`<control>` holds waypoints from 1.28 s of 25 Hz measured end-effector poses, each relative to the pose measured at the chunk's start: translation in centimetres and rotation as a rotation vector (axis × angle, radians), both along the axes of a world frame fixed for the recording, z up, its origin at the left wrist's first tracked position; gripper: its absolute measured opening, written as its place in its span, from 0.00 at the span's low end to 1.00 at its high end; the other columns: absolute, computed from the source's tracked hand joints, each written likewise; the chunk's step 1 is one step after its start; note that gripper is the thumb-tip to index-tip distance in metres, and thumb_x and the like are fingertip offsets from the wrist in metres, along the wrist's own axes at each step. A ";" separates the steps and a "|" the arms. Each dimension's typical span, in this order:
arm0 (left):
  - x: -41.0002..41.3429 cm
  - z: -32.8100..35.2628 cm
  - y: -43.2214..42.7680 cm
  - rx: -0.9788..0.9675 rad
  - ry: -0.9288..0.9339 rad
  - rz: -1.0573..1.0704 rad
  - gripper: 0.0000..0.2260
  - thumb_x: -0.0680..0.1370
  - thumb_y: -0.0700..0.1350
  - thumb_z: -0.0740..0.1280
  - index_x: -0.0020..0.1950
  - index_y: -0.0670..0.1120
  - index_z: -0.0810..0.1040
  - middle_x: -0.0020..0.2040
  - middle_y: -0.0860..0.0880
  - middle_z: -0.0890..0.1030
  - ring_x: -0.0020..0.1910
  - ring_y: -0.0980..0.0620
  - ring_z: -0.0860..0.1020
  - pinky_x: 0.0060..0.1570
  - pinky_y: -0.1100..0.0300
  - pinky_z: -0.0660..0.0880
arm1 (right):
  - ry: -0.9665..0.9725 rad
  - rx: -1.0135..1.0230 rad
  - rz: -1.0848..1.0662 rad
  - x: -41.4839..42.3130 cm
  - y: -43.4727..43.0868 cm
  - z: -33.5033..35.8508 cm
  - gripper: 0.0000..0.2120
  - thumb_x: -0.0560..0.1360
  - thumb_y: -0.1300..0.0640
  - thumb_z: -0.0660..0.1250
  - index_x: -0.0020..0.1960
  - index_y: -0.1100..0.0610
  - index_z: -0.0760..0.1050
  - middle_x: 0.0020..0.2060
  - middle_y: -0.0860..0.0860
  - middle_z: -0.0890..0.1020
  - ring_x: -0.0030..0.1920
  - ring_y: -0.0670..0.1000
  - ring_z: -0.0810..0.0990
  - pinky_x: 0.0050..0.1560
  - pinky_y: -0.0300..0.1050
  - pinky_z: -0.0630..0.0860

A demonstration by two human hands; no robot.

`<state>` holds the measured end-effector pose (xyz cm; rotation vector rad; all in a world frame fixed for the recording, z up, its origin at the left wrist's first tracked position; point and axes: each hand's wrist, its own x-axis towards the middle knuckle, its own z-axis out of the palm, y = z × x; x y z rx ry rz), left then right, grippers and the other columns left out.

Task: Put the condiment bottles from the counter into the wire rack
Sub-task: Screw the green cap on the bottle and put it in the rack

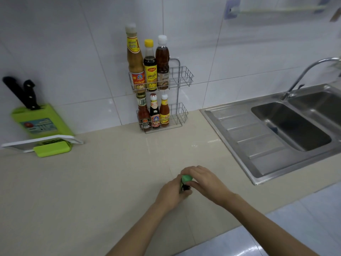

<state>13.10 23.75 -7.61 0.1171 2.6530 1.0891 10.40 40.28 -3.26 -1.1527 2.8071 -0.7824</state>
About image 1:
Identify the tall tan sauce bottle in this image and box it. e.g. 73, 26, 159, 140
125, 23, 147, 94

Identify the wall towel bar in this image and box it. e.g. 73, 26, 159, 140
224, 0, 333, 20

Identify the green capped dark sauce bottle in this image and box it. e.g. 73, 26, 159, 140
180, 174, 193, 193

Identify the stainless steel double sink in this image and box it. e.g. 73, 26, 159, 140
200, 83, 341, 186

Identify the small dark bottle red cap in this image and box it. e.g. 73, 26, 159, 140
149, 93, 161, 128

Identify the black riveted knife handle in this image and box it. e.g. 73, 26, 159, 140
23, 79, 41, 111

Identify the person's right hand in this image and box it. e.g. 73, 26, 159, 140
180, 165, 235, 208

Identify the white cutting board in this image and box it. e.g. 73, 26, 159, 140
1, 134, 84, 153

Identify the wire two-tier condiment rack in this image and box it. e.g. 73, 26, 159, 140
129, 58, 194, 134

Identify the person's right forearm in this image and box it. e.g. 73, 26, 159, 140
223, 194, 320, 256

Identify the person's left forearm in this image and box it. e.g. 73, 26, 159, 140
106, 202, 166, 256

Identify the green knife block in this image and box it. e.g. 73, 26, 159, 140
10, 104, 75, 158

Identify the white capped brown sauce bottle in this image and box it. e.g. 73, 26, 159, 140
156, 35, 170, 90

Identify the green capped dark red bottle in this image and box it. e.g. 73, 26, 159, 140
136, 92, 151, 131

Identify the person's left hand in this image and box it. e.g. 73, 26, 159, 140
155, 174, 193, 212

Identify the small orange chili sauce bottle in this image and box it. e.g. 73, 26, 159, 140
159, 94, 170, 128

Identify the yellow capped dark sauce bottle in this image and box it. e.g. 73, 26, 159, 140
143, 39, 158, 92

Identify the black handled knife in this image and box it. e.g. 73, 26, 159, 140
2, 76, 31, 108

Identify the chrome faucet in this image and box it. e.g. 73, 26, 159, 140
280, 57, 341, 101

